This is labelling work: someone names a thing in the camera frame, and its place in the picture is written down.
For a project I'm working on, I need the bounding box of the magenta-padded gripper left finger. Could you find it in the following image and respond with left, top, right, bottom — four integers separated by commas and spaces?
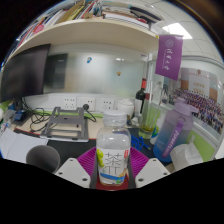
53, 146, 99, 189

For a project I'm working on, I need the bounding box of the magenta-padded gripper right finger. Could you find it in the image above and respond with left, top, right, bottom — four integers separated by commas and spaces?
128, 146, 172, 188

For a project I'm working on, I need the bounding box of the clear plastic drink bottle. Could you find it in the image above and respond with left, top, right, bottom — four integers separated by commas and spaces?
95, 109, 132, 187

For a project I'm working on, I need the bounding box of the purple translucent water jug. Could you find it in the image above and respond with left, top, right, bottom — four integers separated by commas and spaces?
153, 101, 198, 163

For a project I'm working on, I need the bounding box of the dark blue mouse pad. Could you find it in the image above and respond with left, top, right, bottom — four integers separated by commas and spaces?
128, 126, 174, 168

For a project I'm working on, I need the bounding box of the black red-edged desk mat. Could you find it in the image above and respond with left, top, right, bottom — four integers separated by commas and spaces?
46, 128, 101, 168

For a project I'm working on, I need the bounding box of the grey mug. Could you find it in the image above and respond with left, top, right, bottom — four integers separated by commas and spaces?
25, 144, 62, 174

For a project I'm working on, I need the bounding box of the crumpled white tissue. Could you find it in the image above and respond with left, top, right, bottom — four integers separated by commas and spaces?
169, 139, 204, 173

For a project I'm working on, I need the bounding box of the flat round red coaster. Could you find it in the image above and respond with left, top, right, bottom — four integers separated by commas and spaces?
95, 173, 131, 192

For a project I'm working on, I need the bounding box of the glass with yellow liquid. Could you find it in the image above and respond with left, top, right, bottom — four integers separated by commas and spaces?
138, 103, 161, 140

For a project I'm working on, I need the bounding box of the white paper sheet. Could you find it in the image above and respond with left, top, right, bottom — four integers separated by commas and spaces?
0, 128, 49, 164

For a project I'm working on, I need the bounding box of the white ceramic jar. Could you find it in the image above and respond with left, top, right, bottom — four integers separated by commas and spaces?
116, 98, 135, 118

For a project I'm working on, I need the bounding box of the dark wine bottle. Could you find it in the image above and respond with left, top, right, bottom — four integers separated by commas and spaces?
134, 77, 148, 116

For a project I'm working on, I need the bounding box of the small blue electronic device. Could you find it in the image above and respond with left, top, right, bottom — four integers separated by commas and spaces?
13, 109, 28, 123

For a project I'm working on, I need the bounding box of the group photo poster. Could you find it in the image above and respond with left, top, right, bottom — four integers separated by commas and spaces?
173, 67, 224, 134

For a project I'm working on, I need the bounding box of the black computer monitor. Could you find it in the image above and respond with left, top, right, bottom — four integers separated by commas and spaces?
0, 43, 52, 103

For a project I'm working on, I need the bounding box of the purple pennant flag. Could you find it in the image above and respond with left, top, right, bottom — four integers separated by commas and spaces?
154, 34, 184, 82

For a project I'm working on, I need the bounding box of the shelf unit with books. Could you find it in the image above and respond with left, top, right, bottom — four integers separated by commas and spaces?
6, 0, 168, 64

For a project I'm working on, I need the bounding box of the blue coiled cable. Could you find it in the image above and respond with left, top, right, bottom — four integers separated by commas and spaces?
130, 134, 153, 153

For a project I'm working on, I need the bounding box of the white wall power outlet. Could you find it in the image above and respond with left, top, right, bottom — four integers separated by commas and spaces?
62, 96, 78, 111
100, 97, 115, 112
81, 97, 97, 112

